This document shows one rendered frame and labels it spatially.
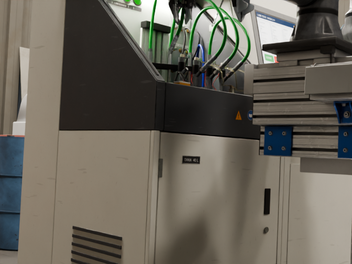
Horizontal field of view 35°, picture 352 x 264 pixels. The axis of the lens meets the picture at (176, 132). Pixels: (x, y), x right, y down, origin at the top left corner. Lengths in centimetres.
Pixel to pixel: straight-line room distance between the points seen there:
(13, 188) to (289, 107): 275
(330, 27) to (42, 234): 139
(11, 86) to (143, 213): 1045
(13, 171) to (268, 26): 212
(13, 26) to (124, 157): 1053
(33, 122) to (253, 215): 100
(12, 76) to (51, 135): 990
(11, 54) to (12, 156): 828
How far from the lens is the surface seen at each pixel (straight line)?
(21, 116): 973
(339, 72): 139
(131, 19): 245
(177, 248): 188
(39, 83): 241
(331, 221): 261
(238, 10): 204
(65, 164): 219
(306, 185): 242
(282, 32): 283
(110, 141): 195
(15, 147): 401
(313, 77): 142
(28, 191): 243
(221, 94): 199
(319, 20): 160
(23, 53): 1232
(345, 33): 221
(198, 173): 191
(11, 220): 404
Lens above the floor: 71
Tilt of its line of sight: 2 degrees up
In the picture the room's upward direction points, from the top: 3 degrees clockwise
